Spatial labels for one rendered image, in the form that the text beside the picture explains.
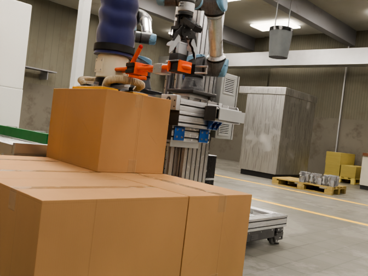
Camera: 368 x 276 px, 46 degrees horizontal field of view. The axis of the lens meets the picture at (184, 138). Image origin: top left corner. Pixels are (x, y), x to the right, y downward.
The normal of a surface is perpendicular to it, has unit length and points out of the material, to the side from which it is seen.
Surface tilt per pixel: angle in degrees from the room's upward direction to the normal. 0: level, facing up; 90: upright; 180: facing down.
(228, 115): 90
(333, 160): 90
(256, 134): 90
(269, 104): 90
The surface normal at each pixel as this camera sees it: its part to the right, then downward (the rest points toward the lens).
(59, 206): 0.69, 0.09
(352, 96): -0.68, -0.07
